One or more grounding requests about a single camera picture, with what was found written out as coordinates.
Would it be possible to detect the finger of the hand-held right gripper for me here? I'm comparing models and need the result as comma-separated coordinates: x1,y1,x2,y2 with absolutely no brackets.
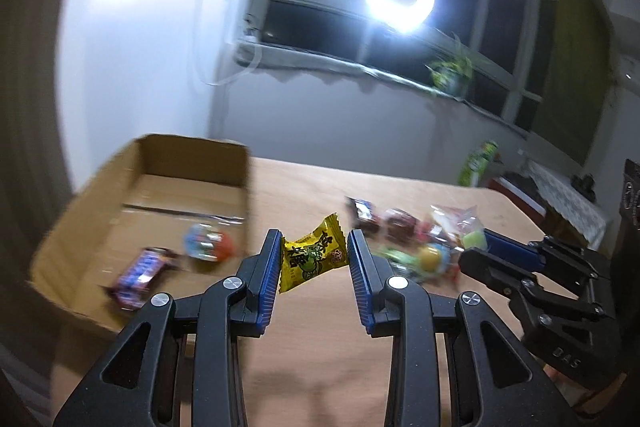
457,248,604,329
482,228,609,281

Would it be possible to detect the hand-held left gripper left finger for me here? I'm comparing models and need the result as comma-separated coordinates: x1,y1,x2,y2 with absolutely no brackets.
52,228,284,427

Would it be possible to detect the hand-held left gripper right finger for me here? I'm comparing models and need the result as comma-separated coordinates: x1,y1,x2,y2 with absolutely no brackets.
346,228,583,427

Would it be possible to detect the clear packet with green candy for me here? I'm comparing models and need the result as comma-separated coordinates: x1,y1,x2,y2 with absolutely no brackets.
431,204,488,253

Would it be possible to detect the yellow candy packet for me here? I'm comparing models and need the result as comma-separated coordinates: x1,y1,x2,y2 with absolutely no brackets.
279,214,349,294

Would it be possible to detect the brown cardboard box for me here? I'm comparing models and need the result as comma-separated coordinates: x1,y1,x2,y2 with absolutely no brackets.
27,133,253,343

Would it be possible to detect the dark red box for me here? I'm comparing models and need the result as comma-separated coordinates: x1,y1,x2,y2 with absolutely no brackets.
489,173,547,219

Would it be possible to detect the dark snack packet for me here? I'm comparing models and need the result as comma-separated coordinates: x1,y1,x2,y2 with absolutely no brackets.
345,196,381,233

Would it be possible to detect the red brown snack packet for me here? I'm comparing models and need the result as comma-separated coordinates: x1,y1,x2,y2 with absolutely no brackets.
380,207,421,241

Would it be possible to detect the round blue orange candy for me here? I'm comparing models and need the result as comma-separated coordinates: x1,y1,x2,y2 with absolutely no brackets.
182,223,236,263

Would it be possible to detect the white lace cloth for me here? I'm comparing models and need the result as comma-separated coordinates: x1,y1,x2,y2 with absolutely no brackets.
527,159,613,250

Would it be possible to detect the small red candy packet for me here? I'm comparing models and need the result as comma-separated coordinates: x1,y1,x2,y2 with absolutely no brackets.
417,219,451,249

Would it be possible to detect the green snack bag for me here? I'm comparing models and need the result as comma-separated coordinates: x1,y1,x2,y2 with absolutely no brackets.
457,141,501,188

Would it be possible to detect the small dark object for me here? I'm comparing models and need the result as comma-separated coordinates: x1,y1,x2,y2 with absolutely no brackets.
572,174,597,201

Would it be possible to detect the brown chocolate bar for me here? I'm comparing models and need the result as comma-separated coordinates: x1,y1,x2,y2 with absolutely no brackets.
107,247,183,311

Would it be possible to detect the olive curtain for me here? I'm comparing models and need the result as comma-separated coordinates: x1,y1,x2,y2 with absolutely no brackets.
555,0,617,168

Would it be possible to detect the potted green plant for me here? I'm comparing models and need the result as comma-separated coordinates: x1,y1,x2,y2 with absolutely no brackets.
426,34,476,100

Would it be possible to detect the brown curtain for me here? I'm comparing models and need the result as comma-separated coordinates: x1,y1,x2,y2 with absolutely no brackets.
0,0,76,358

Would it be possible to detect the white cable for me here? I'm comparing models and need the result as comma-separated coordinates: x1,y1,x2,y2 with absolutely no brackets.
190,0,263,88

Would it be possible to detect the window with white frame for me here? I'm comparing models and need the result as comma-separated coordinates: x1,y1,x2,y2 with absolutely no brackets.
235,0,561,138

